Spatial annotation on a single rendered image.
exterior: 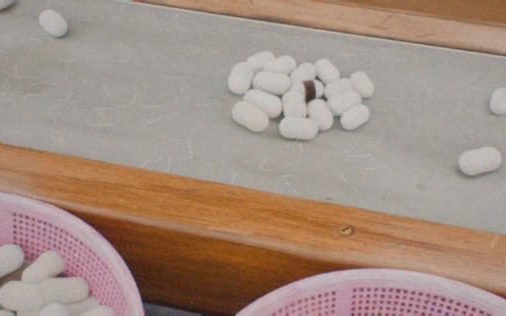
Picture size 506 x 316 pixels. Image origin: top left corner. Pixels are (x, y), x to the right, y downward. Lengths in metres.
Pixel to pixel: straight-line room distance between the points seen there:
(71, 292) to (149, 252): 0.06
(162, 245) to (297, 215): 0.10
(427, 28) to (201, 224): 0.40
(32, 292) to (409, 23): 0.49
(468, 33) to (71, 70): 0.42
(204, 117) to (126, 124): 0.07
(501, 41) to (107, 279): 0.50
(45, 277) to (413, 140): 0.33
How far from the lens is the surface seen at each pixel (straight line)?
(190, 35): 0.68
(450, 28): 0.72
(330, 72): 0.60
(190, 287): 0.46
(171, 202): 0.43
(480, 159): 0.53
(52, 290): 0.42
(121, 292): 0.40
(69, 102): 0.58
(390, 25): 0.72
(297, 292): 0.38
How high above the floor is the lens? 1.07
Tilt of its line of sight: 40 degrees down
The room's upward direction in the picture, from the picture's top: 4 degrees clockwise
